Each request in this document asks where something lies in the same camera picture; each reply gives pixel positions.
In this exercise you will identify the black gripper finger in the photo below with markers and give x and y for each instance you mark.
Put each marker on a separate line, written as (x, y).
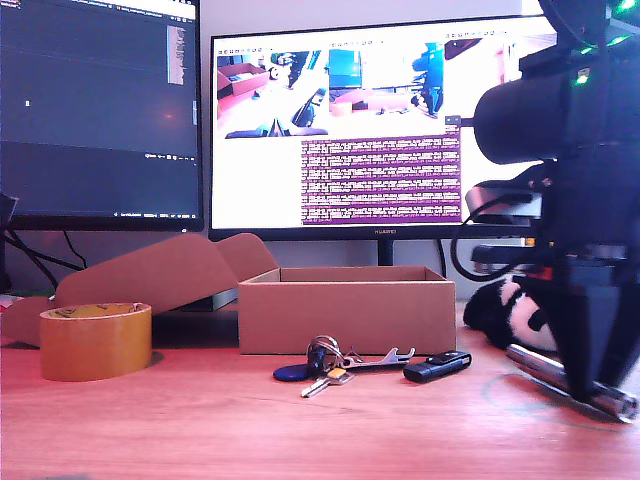
(575, 340)
(615, 330)

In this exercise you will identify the silver laser pointer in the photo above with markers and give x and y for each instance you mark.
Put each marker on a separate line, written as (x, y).
(537, 361)

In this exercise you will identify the open brown cardboard box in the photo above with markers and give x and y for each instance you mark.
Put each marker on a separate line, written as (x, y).
(345, 320)

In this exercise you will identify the black and white panda plush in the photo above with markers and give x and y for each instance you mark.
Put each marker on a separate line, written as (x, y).
(485, 310)

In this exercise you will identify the black USB stick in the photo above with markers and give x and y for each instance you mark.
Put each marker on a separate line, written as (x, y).
(435, 366)

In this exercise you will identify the silver bottle opener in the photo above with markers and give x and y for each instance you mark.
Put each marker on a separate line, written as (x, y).
(380, 361)

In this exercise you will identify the silver key with yellow head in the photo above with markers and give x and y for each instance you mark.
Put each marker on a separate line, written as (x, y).
(320, 386)

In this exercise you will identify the black key tag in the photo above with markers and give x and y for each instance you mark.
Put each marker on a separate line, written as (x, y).
(315, 361)

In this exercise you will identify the bright screen Huawei monitor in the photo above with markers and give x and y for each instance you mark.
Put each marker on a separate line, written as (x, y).
(350, 175)

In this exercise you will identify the blue oval key fob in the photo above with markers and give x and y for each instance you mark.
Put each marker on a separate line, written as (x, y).
(291, 373)

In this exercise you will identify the grey monitor base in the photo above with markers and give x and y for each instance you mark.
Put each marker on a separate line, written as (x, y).
(223, 300)

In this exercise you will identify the brown packing tape roll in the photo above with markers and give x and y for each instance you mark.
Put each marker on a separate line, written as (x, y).
(95, 345)

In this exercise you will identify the dark screen computer monitor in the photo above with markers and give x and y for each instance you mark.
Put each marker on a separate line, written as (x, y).
(100, 125)

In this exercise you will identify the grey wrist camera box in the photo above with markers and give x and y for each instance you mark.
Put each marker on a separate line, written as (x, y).
(505, 200)

